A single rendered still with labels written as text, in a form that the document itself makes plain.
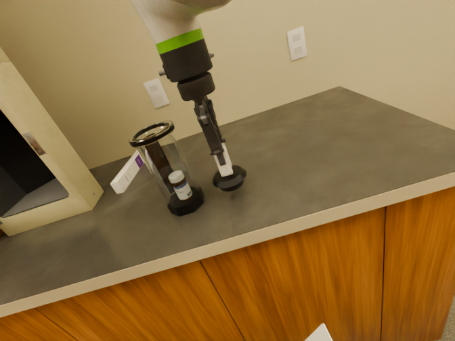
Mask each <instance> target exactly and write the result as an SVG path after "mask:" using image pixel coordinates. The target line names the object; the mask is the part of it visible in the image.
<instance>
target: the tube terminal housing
mask: <svg viewBox="0 0 455 341"><path fill-rule="evenodd" d="M0 109H1V111H2V112H3V113H4V114H5V115H6V116H7V118H8V119H9V121H10V122H11V123H12V124H13V125H14V126H15V128H16V129H17V130H18V132H19V133H20V134H21V135H22V134H25V133H27V132H30V134H31V135H32V136H33V137H34V138H35V140H36V141H37V143H38V144H39V145H40V146H41V147H42V148H43V150H44V151H45V153H46V154H43V155H41V156H39V155H38V153H37V155H38V156H39V157H40V159H42V161H43V162H44V163H45V165H46V166H47V167H48V168H49V170H50V171H51V172H52V173H53V174H54V175H55V177H56V178H57V179H58V181H59V182H60V183H61V184H62V185H63V186H64V188H65V189H66V191H67V192H68V193H69V196H68V197H67V198H65V199H63V200H59V201H56V202H52V203H50V204H46V205H44V206H40V207H38V208H34V209H32V210H27V211H25V212H21V213H19V214H15V215H13V216H10V217H7V218H2V217H0V221H1V222H2V223H3V224H1V225H0V229H1V230H2V231H4V232H5V233H6V234H7V235H8V236H11V235H15V234H17V233H22V232H24V231H28V230H30V229H34V228H37V227H40V226H43V225H46V224H50V223H53V222H56V221H59V220H62V219H66V218H68V217H72V216H74V215H77V214H81V213H84V212H87V211H90V210H93V208H94V206H95V205H96V204H97V202H98V200H99V199H100V197H101V196H102V194H103V192H104V190H103V189H102V188H101V186H100V185H99V183H98V182H97V181H96V180H95V178H94V176H93V175H92V174H91V172H90V171H89V169H88V168H87V167H86V166H85V164H84V163H83V161H82V160H81V159H80V157H79V155H78V154H77V153H76V152H75V150H74V149H73V147H72V146H71V145H70V143H69V142H68V140H67V139H66V138H65V136H64V135H63V133H62V132H61V130H60V129H59V128H58V126H57V125H56V123H55V122H54V121H53V119H52V118H51V116H50V115H49V114H48V113H47V111H46V109H45V108H44V107H43V106H42V104H41V102H40V101H39V100H38V99H37V97H36V96H35V94H34V93H33V92H32V90H31V89H30V87H29V86H28V85H27V83H26V82H25V80H24V79H23V78H22V76H21V75H20V73H19V72H18V71H17V70H16V68H15V66H14V65H13V64H12V62H11V61H10V60H9V58H8V57H7V56H6V54H5V53H4V51H3V50H2V48H1V47H0ZM22 136H23V135H22ZM23 137H24V136H23ZM24 139H25V138H24ZM25 140H26V139H25ZM28 144H29V142H28ZM29 145H30V144H29ZM30 146H31V145H30ZM31 148H33V147H32V146H31ZM34 151H35V150H34Z"/></svg>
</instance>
